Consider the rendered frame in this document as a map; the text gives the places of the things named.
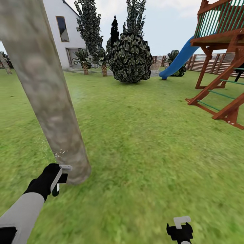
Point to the garden chair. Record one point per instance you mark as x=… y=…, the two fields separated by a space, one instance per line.
x=155 y=66

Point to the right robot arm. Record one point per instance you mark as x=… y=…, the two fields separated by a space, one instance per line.
x=181 y=233

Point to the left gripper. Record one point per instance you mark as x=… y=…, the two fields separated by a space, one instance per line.
x=63 y=178

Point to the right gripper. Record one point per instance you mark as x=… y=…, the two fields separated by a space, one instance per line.
x=175 y=233

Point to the pesticide atomizer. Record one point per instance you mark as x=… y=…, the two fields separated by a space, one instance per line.
x=55 y=191

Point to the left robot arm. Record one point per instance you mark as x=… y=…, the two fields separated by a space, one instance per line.
x=17 y=222

